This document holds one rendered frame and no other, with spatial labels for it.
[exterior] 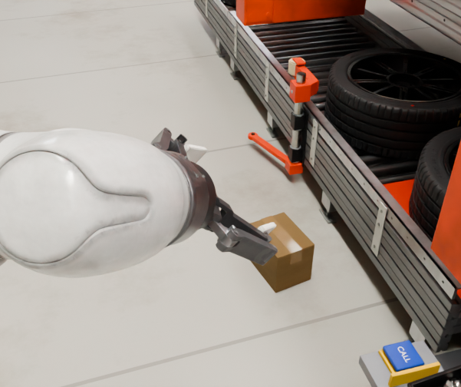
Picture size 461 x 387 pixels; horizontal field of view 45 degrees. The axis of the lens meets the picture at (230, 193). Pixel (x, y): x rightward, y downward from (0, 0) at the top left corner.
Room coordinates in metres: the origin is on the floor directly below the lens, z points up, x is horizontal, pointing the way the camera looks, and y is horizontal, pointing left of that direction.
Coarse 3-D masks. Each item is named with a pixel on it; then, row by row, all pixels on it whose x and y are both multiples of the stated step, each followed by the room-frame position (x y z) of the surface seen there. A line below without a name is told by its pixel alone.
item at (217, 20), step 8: (200, 0) 4.22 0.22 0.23; (208, 0) 3.98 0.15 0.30; (216, 0) 3.75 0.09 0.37; (200, 8) 4.25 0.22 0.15; (208, 8) 3.98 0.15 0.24; (216, 8) 3.74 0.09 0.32; (224, 8) 3.56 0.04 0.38; (232, 8) 3.90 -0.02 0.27; (208, 16) 3.99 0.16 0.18; (216, 16) 3.75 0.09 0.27; (224, 16) 3.55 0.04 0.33; (344, 16) 3.71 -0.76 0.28; (208, 24) 3.99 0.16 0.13; (216, 24) 3.75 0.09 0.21; (224, 24) 3.55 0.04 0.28; (264, 24) 3.59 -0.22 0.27; (272, 24) 3.60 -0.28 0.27; (280, 24) 3.61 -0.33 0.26; (216, 32) 3.76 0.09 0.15; (224, 32) 3.55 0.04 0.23; (216, 40) 3.76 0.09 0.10; (224, 40) 3.56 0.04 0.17; (224, 56) 3.70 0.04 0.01
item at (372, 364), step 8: (416, 344) 0.88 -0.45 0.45; (424, 344) 0.88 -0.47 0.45; (376, 352) 0.85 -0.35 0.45; (424, 352) 0.85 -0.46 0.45; (360, 360) 0.84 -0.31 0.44; (368, 360) 0.83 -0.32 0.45; (376, 360) 0.83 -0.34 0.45; (424, 360) 0.83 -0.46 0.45; (432, 360) 0.83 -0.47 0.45; (368, 368) 0.81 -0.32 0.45; (376, 368) 0.81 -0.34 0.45; (384, 368) 0.81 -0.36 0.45; (440, 368) 0.81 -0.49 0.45; (368, 376) 0.80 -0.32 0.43; (376, 376) 0.79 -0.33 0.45; (384, 376) 0.79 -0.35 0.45; (376, 384) 0.77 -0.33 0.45; (384, 384) 0.77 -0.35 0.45
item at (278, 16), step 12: (276, 0) 2.90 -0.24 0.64; (288, 0) 2.91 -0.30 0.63; (300, 0) 2.93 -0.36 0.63; (312, 0) 2.95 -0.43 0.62; (324, 0) 2.97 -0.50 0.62; (336, 0) 2.99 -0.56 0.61; (348, 0) 3.00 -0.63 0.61; (360, 0) 3.02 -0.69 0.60; (276, 12) 2.90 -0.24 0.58; (288, 12) 2.92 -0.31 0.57; (300, 12) 2.93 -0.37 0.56; (312, 12) 2.95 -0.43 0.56; (324, 12) 2.97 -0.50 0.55; (336, 12) 2.99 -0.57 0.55; (348, 12) 3.01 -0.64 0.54; (360, 12) 3.02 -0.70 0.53
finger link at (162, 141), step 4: (164, 128) 0.59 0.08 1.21; (160, 132) 0.59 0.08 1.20; (164, 132) 0.58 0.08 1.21; (168, 132) 0.59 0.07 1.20; (160, 136) 0.56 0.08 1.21; (164, 136) 0.56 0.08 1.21; (168, 136) 0.57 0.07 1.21; (156, 140) 0.56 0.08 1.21; (160, 140) 0.54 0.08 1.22; (164, 140) 0.55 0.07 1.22; (168, 140) 0.56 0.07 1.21; (152, 144) 0.51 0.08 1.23; (156, 144) 0.51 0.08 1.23; (160, 144) 0.52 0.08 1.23; (164, 144) 0.53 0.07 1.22; (168, 144) 0.54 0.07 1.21; (160, 148) 0.51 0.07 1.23; (164, 148) 0.52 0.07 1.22
